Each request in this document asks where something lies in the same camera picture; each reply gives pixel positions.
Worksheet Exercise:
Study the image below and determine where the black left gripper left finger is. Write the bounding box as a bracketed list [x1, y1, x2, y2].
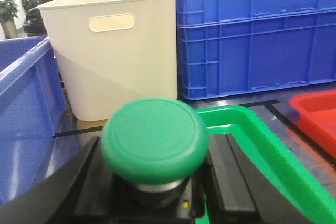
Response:
[1, 137, 116, 223]

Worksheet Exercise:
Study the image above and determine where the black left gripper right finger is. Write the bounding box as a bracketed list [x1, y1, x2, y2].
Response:
[204, 133, 312, 223]

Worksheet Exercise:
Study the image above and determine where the green mushroom push button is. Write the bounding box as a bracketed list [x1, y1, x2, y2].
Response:
[100, 97, 209, 209]

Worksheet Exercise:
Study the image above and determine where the blue bin on cart top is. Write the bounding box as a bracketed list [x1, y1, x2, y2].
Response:
[0, 35, 68, 205]

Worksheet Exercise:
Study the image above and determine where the green plastic tray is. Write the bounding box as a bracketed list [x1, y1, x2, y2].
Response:
[197, 105, 335, 223]

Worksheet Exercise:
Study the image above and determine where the red plastic tray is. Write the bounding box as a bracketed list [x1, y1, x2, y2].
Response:
[289, 89, 335, 158]

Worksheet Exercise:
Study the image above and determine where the lower blue stacking crate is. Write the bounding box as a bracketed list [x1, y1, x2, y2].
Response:
[177, 10, 335, 100]

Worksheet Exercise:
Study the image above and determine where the cream plastic basket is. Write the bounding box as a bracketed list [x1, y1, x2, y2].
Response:
[38, 0, 177, 121]

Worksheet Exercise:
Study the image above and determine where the potted green plant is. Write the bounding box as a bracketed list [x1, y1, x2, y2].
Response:
[1, 0, 18, 39]

